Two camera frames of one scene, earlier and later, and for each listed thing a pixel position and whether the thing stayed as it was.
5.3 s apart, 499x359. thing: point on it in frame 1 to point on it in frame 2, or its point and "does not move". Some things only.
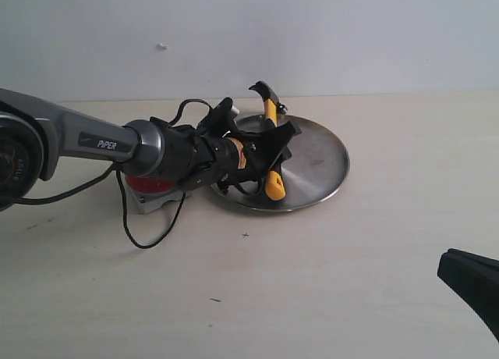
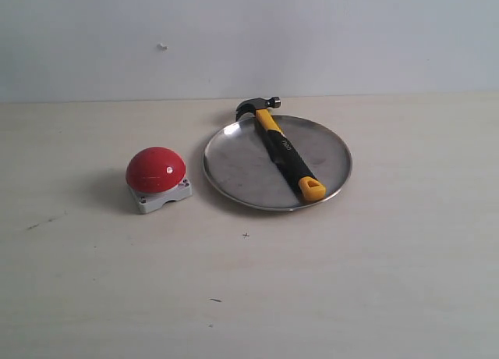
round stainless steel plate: x=317 y=168 does not move
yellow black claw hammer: x=274 y=183 to x=309 y=187
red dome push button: x=150 y=193 does not move
